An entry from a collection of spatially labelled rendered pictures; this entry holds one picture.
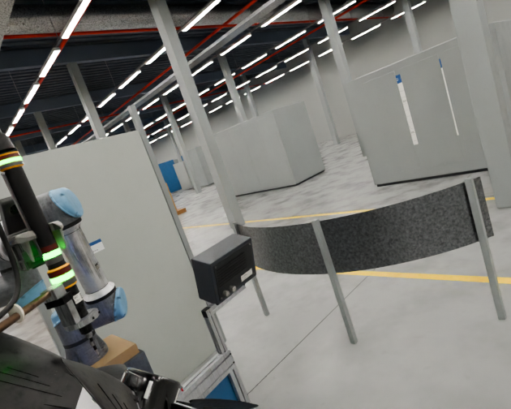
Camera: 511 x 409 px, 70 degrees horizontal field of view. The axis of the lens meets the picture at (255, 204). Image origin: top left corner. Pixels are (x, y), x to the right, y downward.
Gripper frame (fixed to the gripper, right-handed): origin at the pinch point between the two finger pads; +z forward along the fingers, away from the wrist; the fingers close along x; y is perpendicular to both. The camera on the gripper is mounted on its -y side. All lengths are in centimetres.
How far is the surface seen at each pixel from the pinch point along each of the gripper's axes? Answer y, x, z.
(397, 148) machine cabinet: 94, -627, -161
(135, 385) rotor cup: 33.6, -0.2, 9.5
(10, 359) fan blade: 20.1, 13.3, -3.1
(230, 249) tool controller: 36, -70, -32
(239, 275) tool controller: 48, -72, -35
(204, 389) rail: 78, -38, -37
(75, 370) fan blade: 16.6, 12.5, 28.4
